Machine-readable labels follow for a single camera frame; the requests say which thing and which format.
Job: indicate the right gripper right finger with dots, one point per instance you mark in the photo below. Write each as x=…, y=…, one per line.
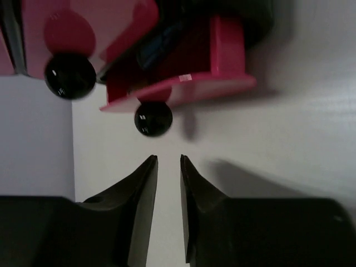
x=220, y=230

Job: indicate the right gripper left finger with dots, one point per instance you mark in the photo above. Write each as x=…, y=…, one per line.
x=111, y=228

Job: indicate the blue correction tape case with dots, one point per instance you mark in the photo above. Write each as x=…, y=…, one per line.
x=155, y=49

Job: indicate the black drawer cabinet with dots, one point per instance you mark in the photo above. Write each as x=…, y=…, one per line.
x=257, y=17

